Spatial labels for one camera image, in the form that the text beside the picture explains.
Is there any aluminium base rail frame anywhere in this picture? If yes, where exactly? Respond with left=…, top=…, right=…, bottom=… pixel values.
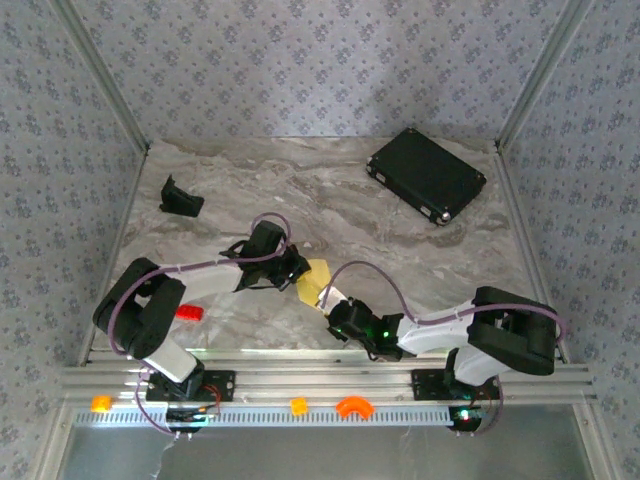
left=60, top=347, right=599, bottom=407

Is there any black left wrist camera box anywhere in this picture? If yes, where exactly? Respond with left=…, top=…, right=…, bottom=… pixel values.
left=245, top=222, right=289, bottom=257

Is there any yellow square paper sheet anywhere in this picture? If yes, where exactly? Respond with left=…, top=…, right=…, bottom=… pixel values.
left=294, top=258, right=332, bottom=307

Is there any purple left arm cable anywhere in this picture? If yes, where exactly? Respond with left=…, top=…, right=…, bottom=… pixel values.
left=108, top=212, right=294, bottom=441

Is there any grey slotted cable duct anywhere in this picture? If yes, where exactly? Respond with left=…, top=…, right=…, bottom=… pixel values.
left=73, top=405, right=456, bottom=429

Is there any black phone stand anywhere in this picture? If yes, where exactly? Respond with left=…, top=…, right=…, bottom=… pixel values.
left=158, top=173, right=205, bottom=218

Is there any black hard case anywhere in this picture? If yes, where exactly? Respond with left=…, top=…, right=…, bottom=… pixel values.
left=366, top=127, right=488, bottom=227

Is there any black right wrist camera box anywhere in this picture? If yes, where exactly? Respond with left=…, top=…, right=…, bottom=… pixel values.
left=327, top=298, right=374, bottom=342

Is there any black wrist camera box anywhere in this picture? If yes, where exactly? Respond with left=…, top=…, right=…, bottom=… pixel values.
left=327, top=298, right=374, bottom=342
left=245, top=222, right=289, bottom=257

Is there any aluminium corner post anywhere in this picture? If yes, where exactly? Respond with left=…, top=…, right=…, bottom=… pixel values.
left=49, top=0, right=151, bottom=156
left=494, top=0, right=596, bottom=151

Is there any orange curved plastic piece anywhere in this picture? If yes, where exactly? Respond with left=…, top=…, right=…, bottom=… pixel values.
left=335, top=396, right=375, bottom=420

